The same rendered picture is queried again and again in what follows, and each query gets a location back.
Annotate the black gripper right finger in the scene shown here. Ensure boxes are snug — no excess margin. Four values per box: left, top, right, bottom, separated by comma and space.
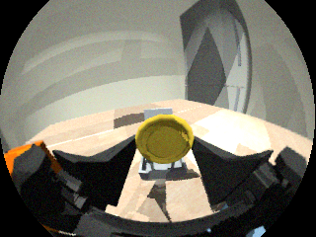
191, 135, 274, 205

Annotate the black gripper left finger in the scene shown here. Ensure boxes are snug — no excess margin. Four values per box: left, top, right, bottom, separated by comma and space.
52, 134, 137, 208

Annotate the light blue flat mat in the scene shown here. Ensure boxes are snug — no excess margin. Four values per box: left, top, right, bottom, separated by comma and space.
206, 202, 265, 237

